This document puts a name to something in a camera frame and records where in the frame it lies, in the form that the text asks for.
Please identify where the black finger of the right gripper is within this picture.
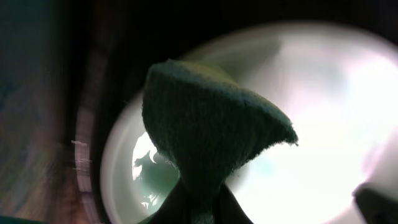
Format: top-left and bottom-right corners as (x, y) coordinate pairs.
(353, 182), (397, 224)

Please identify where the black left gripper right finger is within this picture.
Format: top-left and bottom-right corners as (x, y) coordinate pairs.
(213, 184), (253, 224)

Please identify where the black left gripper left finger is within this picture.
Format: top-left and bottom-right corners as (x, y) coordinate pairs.
(149, 180), (190, 224)

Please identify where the green scouring sponge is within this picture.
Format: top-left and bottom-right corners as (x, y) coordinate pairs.
(142, 60), (298, 223)

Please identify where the mint plate with green stain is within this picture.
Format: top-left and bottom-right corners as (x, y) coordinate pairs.
(100, 23), (397, 224)

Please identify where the rectangular black water tray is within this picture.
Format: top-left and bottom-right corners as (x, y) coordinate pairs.
(1, 0), (62, 223)

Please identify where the round black tray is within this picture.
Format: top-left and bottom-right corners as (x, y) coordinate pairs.
(71, 0), (397, 223)

